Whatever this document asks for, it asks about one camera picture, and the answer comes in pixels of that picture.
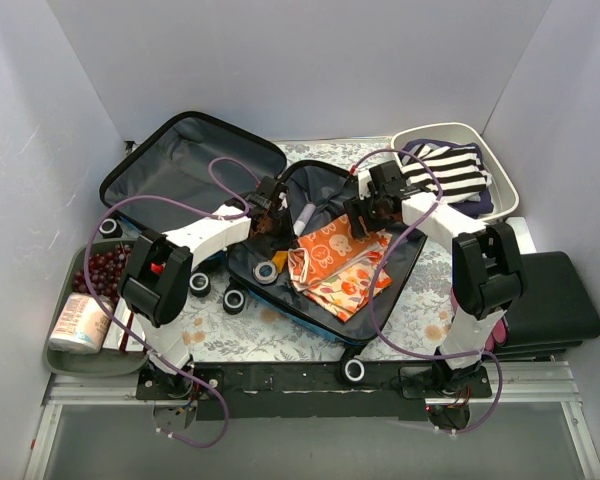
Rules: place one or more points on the pink patterned packet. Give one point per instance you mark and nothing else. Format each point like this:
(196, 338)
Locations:
(81, 326)

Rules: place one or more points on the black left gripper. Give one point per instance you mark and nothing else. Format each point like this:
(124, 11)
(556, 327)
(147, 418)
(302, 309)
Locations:
(271, 223)

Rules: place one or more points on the black storage box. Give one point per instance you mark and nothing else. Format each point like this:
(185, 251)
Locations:
(554, 314)

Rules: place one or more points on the blue fish-print suitcase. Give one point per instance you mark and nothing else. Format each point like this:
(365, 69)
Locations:
(199, 160)

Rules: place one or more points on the cream plastic basin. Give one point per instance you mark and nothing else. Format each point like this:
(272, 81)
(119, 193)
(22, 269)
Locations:
(505, 198)

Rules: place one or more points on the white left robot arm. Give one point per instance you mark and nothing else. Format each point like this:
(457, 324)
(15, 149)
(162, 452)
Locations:
(156, 279)

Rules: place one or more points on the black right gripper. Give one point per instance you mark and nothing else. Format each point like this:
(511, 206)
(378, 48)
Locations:
(368, 215)

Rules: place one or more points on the dark purple garment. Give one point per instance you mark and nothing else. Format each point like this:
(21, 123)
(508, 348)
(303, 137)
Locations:
(480, 205)

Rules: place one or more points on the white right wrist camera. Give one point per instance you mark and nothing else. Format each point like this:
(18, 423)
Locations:
(364, 181)

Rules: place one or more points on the orange floral cloth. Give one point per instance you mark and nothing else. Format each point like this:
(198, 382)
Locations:
(347, 292)

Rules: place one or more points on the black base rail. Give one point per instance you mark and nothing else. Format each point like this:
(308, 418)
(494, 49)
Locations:
(399, 389)

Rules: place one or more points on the white device at right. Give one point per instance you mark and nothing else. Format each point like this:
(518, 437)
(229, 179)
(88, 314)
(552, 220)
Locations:
(523, 235)

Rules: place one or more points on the floral fern table mat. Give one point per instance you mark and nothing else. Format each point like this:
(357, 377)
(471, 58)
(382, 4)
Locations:
(419, 321)

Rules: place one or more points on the grey garment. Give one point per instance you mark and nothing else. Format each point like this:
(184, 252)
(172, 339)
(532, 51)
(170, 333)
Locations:
(476, 198)

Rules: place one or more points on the black white striped cloth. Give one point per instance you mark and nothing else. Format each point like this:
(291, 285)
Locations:
(455, 167)

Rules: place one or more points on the dark green tray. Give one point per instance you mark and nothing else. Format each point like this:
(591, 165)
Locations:
(106, 363)

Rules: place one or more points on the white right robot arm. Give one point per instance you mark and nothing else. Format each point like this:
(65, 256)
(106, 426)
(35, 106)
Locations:
(487, 270)

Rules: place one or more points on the dark red grape bunch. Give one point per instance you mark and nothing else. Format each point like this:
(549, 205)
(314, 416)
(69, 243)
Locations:
(105, 270)

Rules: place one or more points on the white small box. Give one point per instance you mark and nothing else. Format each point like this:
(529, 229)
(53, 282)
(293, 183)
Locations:
(135, 340)
(116, 336)

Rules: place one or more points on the orange bunny print towel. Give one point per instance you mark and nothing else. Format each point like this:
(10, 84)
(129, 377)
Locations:
(332, 249)

